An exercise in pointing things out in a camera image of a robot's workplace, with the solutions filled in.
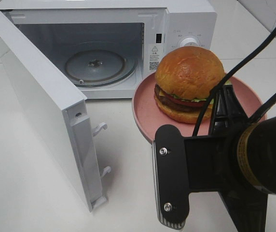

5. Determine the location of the white microwave oven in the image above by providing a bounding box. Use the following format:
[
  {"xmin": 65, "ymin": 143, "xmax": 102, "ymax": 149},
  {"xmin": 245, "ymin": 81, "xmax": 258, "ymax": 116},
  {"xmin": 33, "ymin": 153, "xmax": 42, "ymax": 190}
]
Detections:
[{"xmin": 0, "ymin": 0, "xmax": 217, "ymax": 100}]

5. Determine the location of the white microwave door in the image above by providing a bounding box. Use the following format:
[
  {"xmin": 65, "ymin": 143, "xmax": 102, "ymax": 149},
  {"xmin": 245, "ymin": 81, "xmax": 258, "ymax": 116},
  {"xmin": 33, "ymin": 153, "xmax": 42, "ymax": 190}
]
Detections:
[{"xmin": 0, "ymin": 12, "xmax": 111, "ymax": 211}]

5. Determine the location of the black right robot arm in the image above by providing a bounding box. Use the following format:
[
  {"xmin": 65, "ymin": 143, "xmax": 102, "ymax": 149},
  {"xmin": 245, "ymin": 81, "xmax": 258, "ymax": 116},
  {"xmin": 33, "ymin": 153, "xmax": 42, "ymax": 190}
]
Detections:
[{"xmin": 153, "ymin": 85, "xmax": 276, "ymax": 232}]

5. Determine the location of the burger with lettuce tomato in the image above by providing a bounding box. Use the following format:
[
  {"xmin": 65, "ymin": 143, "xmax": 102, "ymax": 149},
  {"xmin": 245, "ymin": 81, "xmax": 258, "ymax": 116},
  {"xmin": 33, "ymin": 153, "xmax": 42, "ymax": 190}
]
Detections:
[{"xmin": 154, "ymin": 46, "xmax": 225, "ymax": 124}]

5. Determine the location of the glass microwave turntable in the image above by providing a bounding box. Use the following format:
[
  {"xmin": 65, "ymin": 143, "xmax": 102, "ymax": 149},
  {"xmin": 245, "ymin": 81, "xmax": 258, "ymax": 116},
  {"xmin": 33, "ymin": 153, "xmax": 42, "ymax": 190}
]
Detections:
[{"xmin": 65, "ymin": 49, "xmax": 137, "ymax": 87}]

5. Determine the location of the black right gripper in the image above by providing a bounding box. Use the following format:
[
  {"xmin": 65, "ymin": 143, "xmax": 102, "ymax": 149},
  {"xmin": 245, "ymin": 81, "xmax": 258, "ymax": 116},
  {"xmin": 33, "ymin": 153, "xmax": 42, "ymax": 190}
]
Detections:
[{"xmin": 152, "ymin": 86, "xmax": 267, "ymax": 232}]

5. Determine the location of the upper white microwave knob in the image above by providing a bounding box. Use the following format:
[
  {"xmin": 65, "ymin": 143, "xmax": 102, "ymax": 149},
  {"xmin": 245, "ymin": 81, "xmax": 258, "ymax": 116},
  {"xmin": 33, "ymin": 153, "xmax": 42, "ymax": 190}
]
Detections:
[{"xmin": 179, "ymin": 36, "xmax": 200, "ymax": 47}]

